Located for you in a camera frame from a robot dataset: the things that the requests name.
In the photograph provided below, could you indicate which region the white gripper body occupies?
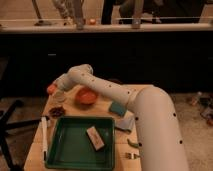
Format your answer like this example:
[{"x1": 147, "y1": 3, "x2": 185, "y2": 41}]
[{"x1": 54, "y1": 74, "x2": 74, "y2": 91}]

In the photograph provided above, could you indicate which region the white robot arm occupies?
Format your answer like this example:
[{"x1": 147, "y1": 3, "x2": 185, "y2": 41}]
[{"x1": 54, "y1": 64, "x2": 189, "y2": 171}]

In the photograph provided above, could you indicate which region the white paper cup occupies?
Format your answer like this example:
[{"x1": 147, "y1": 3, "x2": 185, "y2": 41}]
[{"x1": 53, "y1": 90, "x2": 66, "y2": 103}]

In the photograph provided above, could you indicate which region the orange bowl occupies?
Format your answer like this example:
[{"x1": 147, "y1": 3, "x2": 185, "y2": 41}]
[{"x1": 75, "y1": 87, "x2": 98, "y2": 105}]

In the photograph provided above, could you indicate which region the small dish of nuts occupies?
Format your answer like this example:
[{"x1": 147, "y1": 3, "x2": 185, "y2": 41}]
[{"x1": 49, "y1": 106, "x2": 65, "y2": 117}]

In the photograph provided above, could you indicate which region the teal sponge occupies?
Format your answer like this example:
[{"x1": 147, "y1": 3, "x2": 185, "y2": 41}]
[{"x1": 108, "y1": 102, "x2": 127, "y2": 117}]

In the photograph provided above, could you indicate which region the green plastic tray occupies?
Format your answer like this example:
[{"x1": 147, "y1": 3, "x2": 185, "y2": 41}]
[{"x1": 45, "y1": 116, "x2": 115, "y2": 171}]

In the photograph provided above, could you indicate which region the grey cloth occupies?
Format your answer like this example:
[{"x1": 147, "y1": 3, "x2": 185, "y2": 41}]
[{"x1": 115, "y1": 115, "x2": 135, "y2": 133}]

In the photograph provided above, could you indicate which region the black chair base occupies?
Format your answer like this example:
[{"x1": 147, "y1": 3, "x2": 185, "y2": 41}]
[{"x1": 0, "y1": 100, "x2": 40, "y2": 171}]

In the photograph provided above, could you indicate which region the green pepper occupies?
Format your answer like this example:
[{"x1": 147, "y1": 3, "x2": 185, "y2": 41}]
[{"x1": 127, "y1": 139, "x2": 139, "y2": 148}]

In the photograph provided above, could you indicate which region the silver fork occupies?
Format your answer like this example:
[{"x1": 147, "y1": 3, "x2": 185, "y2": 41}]
[{"x1": 125, "y1": 153, "x2": 140, "y2": 159}]

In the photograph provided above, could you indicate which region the dark long counter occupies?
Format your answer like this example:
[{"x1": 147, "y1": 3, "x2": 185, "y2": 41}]
[{"x1": 0, "y1": 24, "x2": 213, "y2": 96}]

